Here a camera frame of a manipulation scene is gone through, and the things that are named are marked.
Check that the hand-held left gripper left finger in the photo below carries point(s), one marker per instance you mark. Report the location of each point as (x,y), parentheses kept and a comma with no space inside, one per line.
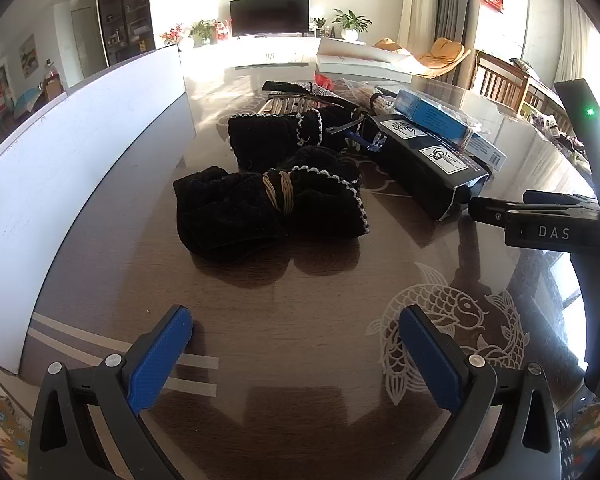
(155,360)

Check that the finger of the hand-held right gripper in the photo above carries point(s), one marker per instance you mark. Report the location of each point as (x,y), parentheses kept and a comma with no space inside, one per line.
(555,196)
(487,210)

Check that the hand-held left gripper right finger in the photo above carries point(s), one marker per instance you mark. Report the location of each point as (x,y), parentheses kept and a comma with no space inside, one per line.
(432,362)

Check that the black box with white labels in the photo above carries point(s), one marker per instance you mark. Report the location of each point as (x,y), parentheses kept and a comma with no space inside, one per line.
(425,175)

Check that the black knitted bundle with bands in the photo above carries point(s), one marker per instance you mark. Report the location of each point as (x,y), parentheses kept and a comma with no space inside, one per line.
(225,215)

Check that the bag of wooden chopsticks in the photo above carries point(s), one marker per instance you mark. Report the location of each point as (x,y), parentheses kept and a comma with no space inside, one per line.
(367,94)

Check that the large white cardboard box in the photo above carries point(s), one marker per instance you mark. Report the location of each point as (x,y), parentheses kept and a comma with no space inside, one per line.
(70,170)

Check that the cluttered side table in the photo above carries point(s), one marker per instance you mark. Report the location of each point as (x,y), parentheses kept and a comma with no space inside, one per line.
(555,125)

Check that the blue white carton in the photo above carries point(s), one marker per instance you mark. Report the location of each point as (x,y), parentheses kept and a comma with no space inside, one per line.
(430,115)

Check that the wooden slatted chair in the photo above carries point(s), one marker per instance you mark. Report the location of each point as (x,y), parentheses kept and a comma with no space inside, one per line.
(500,82)

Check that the orange lounge chair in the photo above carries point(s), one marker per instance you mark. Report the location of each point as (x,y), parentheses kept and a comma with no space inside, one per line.
(390,44)
(447,52)

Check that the floral patterned cushion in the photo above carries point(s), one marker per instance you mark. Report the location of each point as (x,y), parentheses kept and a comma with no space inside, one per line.
(0,425)

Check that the grey curtain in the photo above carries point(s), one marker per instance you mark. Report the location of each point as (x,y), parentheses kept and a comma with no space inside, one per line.
(455,5)

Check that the tan rubber bands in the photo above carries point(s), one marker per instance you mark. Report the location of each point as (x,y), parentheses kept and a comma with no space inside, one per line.
(279,191)

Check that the red packet bundle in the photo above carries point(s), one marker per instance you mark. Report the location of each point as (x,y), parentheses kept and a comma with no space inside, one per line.
(322,80)

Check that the cloth covered air conditioner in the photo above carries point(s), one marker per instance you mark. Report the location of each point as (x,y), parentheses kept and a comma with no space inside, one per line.
(420,5)

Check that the silver glitter hair clip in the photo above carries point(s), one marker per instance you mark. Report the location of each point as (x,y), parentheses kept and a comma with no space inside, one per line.
(300,91)

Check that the potted plant in white pot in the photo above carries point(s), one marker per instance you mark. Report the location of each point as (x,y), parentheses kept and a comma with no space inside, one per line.
(351,22)

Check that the small potted plant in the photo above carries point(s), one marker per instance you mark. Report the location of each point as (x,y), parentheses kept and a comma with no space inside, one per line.
(320,25)

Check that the white television cabinet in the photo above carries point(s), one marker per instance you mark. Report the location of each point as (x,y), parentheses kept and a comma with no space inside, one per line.
(270,50)

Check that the black flat television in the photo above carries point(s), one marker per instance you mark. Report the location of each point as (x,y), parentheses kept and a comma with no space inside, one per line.
(270,15)

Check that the red flower arrangement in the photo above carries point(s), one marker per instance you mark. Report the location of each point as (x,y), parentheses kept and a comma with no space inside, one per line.
(172,35)

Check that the green leafy potted plant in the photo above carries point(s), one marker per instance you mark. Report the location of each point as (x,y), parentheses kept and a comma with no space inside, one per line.
(203,31)

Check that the dark glass display cabinet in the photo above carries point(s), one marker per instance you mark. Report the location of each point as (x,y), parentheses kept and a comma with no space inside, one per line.
(125,10)

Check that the framed wall painting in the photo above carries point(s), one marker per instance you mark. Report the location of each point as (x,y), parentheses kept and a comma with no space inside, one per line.
(29,55)

